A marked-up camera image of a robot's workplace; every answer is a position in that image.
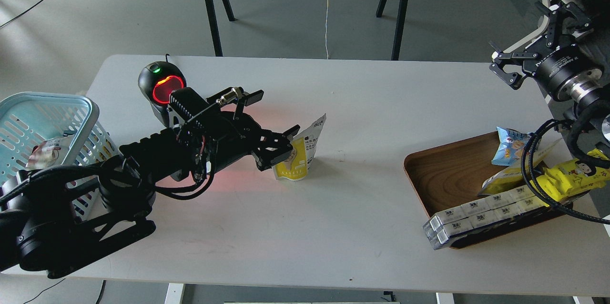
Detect light blue plastic basket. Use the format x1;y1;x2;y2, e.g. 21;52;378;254
0;92;120;221

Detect blue snack bag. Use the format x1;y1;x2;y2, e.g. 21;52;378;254
491;126;532;166

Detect brown wooden tray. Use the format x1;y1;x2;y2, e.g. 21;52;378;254
404;132;560;241

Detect yellow cartoon snack pack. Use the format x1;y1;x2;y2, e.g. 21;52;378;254
536;158;610;203

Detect black barcode scanner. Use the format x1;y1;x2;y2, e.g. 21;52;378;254
138;61;186;127

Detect yellow white flat snack pouch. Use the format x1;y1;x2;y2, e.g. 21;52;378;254
477;139;562;197

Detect snack packet in basket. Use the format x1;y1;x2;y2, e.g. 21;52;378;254
25;135;74;170

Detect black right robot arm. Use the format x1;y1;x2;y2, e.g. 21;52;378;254
489;1;609;224

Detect white boxed snack row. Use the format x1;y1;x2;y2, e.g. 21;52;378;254
422;185;546;250

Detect black table legs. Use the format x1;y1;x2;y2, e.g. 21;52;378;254
376;0;414;61
204;0;237;57

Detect black table legs left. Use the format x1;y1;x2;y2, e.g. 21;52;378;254
204;0;237;57

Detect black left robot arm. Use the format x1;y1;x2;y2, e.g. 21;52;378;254
1;87;300;279

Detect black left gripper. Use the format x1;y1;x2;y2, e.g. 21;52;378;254
203;116;301;172

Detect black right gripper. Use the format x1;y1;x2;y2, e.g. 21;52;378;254
488;2;603;102

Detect black table legs right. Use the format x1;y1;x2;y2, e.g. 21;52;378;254
376;0;414;61

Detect yellow white snack pouch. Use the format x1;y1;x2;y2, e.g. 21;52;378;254
477;139;562;197
273;114;326;181

